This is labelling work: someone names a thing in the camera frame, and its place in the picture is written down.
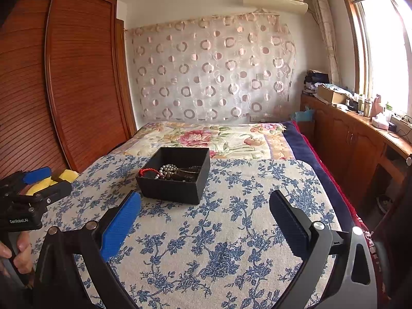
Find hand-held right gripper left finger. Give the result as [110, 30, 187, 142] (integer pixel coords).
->
[32, 191, 142, 309]

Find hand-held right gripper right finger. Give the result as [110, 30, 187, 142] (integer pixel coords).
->
[269, 190, 377, 309]

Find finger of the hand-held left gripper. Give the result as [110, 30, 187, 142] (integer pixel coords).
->
[0, 167, 53, 197]
[19, 182, 73, 213]

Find black square box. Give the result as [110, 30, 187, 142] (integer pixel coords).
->
[135, 147, 211, 205]

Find white pearl necklace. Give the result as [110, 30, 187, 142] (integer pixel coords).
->
[154, 164, 178, 179]

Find brown wooden bead bracelet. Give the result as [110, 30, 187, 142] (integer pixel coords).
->
[158, 166, 203, 182]

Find person's left hand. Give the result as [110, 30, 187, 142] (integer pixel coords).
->
[0, 232, 34, 276]

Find yellow cloth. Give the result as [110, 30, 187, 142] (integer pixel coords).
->
[26, 169, 79, 197]

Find dark blue blanket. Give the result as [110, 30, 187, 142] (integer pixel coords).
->
[280, 121, 358, 226]

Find blue floral blanket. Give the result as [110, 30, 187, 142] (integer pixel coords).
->
[32, 154, 351, 309]

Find wooden wardrobe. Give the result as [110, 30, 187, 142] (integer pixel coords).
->
[0, 0, 137, 181]

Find wooden cabinet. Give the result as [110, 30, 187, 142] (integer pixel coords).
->
[300, 93, 412, 213]

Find blue bag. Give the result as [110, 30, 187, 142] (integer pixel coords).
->
[291, 106, 314, 122]

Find pink floral bed sheet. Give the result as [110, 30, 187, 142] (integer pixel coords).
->
[124, 122, 301, 161]

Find cardboard box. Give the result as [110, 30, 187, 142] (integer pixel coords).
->
[317, 84, 350, 104]

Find tissue box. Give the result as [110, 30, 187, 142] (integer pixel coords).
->
[372, 114, 391, 130]

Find white jars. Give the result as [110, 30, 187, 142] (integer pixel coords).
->
[357, 95, 372, 116]

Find pile of dark clothes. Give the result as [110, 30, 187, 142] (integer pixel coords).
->
[304, 69, 330, 95]

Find pink bottle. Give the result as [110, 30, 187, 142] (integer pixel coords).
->
[370, 94, 385, 118]

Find white device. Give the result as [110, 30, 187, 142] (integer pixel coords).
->
[389, 114, 412, 136]

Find beige window curtain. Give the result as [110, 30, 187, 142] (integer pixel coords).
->
[308, 0, 341, 84]

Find window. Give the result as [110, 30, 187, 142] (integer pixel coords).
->
[338, 0, 412, 116]

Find circle patterned wall curtain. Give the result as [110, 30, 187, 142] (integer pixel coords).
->
[127, 13, 297, 124]

